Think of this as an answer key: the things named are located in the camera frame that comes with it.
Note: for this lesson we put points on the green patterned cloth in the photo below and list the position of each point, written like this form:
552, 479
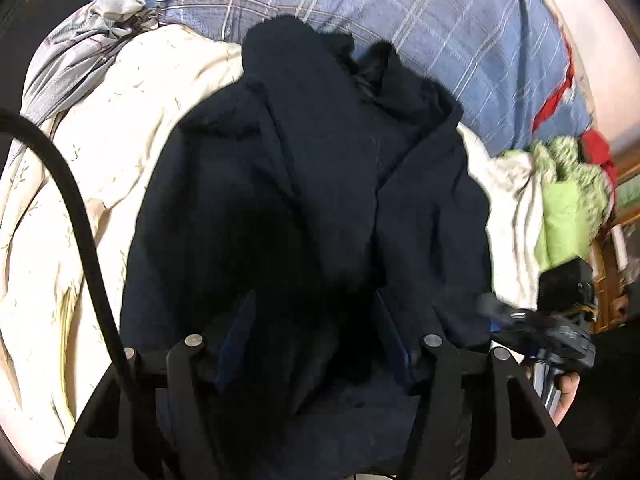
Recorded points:
565, 210

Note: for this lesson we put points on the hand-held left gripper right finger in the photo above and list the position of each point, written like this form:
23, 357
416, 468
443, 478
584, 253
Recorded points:
396, 342

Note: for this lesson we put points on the red cloth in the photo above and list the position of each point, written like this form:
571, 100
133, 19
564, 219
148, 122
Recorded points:
560, 95

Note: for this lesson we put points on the person's right forearm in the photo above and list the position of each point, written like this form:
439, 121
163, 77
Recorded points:
607, 400

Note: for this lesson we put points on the person's right hand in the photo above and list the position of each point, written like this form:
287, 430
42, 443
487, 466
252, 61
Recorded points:
567, 395

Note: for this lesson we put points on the dark navy garment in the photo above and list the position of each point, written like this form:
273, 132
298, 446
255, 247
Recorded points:
310, 200

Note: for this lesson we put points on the grey striped cloth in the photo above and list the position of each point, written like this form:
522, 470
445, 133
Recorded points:
75, 55

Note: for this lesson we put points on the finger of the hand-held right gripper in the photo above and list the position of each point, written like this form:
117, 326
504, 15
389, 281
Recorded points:
505, 312

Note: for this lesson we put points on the wooden panelled door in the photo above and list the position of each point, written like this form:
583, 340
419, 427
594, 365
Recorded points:
617, 240

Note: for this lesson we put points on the blue plaid bed sheet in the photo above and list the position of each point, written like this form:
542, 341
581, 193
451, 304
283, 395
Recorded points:
350, 0

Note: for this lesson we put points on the cream leaf-print blanket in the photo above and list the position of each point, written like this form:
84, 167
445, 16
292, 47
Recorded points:
100, 170

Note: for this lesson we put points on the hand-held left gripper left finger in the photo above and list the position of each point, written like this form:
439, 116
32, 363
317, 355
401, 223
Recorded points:
234, 342

